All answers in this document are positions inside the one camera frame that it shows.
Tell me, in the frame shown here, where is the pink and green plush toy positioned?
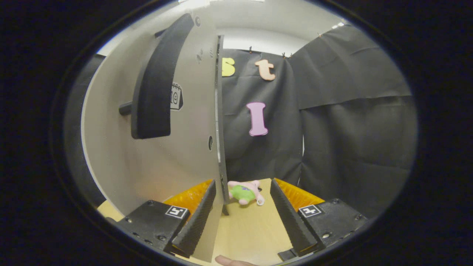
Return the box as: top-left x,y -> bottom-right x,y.
227,180 -> 265,206

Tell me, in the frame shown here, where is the black backdrop cloth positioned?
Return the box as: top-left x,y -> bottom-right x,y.
65,24 -> 418,218

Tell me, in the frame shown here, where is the black door handle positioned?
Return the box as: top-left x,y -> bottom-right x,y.
118,13 -> 195,140

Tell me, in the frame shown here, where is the grey shoe cabinet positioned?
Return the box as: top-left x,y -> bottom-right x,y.
215,35 -> 230,215

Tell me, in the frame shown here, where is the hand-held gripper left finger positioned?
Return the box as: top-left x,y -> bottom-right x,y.
107,180 -> 217,258

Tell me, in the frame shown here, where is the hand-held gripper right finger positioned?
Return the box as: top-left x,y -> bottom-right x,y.
270,178 -> 370,261

